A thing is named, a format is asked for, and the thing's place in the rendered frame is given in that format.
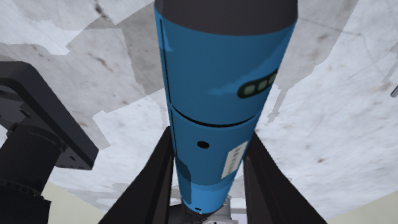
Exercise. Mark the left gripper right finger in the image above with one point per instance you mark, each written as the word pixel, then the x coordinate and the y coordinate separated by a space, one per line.
pixel 286 204

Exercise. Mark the grey l-shaped bracket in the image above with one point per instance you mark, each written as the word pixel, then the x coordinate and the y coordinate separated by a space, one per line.
pixel 220 221

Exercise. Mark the dark blue electric screwdriver barrel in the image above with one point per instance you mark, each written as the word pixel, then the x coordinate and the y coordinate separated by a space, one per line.
pixel 219 61

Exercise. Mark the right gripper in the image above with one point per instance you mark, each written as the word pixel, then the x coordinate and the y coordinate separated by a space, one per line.
pixel 176 215

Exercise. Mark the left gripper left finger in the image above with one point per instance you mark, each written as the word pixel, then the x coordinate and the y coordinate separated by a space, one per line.
pixel 138 202

